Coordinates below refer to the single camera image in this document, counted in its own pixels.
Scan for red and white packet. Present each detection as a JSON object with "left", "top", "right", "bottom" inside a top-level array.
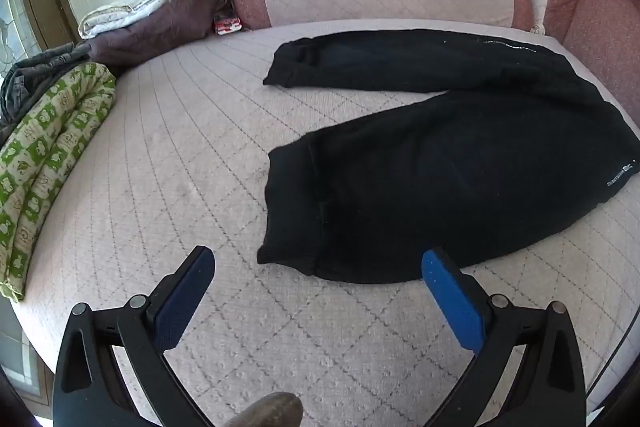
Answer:
[{"left": 214, "top": 13, "right": 244, "bottom": 36}]

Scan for black pants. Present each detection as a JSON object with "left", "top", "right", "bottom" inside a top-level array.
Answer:
[{"left": 256, "top": 29, "right": 636, "bottom": 285}]

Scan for brown blurred object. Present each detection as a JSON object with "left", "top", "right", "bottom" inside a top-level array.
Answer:
[{"left": 222, "top": 393, "right": 304, "bottom": 427}]

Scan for black cable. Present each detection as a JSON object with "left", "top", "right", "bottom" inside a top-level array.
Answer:
[{"left": 585, "top": 302, "right": 640, "bottom": 403}]

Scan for purple-brown blanket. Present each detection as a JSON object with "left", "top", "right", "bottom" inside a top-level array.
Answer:
[{"left": 89, "top": 0, "right": 236, "bottom": 72}]

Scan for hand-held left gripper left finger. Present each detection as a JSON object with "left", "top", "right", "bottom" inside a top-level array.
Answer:
[{"left": 52, "top": 245, "right": 216, "bottom": 427}]

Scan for grey cloth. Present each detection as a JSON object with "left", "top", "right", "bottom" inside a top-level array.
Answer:
[{"left": 0, "top": 41, "right": 93, "bottom": 132}]

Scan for pale pink quilted mattress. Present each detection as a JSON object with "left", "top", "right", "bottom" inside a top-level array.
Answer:
[{"left": 10, "top": 19, "right": 640, "bottom": 427}]

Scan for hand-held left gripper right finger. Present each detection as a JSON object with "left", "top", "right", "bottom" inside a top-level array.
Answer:
[{"left": 421, "top": 248, "right": 587, "bottom": 427}]

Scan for green patterned blanket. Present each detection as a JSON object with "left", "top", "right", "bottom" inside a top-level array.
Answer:
[{"left": 0, "top": 62, "right": 117, "bottom": 303}]

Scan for dark pink sofa backrest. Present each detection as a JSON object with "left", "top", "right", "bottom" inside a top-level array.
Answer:
[{"left": 544, "top": 0, "right": 640, "bottom": 128}]

